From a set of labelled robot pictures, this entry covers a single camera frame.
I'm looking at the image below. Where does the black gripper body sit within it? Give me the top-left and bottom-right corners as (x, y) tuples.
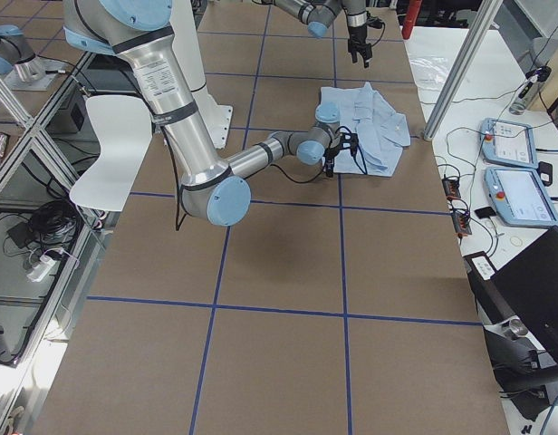
(348, 24), (372, 57)
(323, 127), (357, 164)

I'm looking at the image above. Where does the light blue button-up shirt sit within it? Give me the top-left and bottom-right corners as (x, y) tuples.
(321, 82), (411, 177)

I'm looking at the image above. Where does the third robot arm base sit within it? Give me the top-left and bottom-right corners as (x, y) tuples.
(0, 24), (57, 91)

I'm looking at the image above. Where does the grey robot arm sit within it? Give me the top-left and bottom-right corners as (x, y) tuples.
(261, 0), (373, 68)
(63, 1), (349, 227)

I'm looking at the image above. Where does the red cylinder object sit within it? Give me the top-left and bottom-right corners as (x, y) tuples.
(401, 0), (422, 40)

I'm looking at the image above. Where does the clear plastic bag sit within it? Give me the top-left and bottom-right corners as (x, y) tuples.
(409, 55), (451, 92)

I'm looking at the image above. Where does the upper orange electronics module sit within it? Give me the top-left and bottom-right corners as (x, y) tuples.
(442, 177), (461, 200)

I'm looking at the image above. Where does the orange electronics module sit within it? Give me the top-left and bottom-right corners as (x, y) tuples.
(451, 210), (472, 237)
(442, 177), (461, 200)

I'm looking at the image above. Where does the lower orange electronics module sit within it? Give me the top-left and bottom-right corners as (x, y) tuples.
(451, 210), (472, 237)

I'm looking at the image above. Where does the upper blue teach pendant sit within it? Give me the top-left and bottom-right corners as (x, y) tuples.
(480, 118), (538, 169)

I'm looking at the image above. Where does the blue teach pendant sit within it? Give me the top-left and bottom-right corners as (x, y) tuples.
(480, 118), (538, 169)
(484, 167), (558, 228)

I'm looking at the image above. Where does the clear water bottle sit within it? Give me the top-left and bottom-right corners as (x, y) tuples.
(509, 77), (537, 115)

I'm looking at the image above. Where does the lower blue teach pendant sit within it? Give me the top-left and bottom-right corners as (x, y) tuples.
(484, 167), (558, 228)

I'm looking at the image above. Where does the black monitor on stand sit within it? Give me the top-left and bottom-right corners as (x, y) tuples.
(464, 227), (558, 421)

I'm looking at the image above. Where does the white power strip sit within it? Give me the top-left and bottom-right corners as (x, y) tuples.
(26, 251), (62, 283)

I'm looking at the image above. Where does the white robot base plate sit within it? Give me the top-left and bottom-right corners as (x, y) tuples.
(199, 104), (233, 150)

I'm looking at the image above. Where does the grey aluminium frame post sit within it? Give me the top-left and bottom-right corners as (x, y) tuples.
(422, 0), (503, 141)

